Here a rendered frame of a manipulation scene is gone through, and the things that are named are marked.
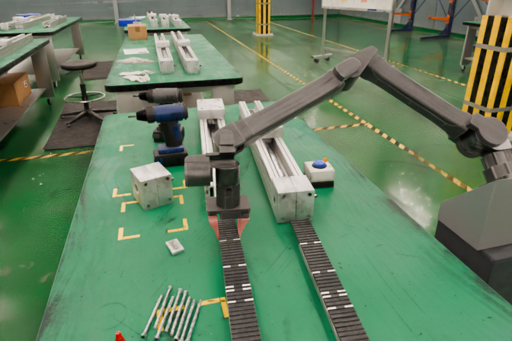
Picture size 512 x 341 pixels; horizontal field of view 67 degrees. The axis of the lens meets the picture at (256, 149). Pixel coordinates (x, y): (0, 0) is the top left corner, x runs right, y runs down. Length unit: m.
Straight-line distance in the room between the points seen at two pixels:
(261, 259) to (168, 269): 0.22
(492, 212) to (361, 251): 0.31
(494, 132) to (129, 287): 0.94
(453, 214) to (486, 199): 0.12
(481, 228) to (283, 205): 0.48
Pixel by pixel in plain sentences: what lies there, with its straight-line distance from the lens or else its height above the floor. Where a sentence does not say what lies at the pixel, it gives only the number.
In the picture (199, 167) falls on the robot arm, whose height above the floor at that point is 1.00.
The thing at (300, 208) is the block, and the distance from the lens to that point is 1.06.
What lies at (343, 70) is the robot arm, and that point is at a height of 1.18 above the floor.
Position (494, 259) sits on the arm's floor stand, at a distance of 1.11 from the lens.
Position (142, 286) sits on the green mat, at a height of 0.78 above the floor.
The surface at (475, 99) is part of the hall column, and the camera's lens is 4.21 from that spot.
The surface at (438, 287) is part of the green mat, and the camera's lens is 0.97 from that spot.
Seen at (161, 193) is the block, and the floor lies 0.82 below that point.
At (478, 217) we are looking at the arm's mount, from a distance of 1.08.
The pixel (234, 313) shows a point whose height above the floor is 0.81.
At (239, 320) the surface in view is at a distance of 0.78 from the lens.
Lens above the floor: 1.39
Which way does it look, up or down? 23 degrees down
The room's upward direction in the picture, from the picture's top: straight up
